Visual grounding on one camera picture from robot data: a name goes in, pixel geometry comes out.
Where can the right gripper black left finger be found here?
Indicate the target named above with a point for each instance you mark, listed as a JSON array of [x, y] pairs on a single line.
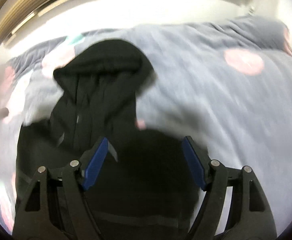
[[39, 217]]

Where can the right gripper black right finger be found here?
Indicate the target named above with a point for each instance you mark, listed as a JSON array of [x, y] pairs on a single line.
[[234, 206]]

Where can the black garment with grey stripes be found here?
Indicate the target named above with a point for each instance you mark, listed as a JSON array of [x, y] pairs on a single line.
[[144, 189]]

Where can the grey blanket with pink hearts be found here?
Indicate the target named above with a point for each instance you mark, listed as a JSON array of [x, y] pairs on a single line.
[[229, 86]]

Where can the wooden headboard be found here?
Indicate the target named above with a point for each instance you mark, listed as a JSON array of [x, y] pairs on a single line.
[[35, 2]]

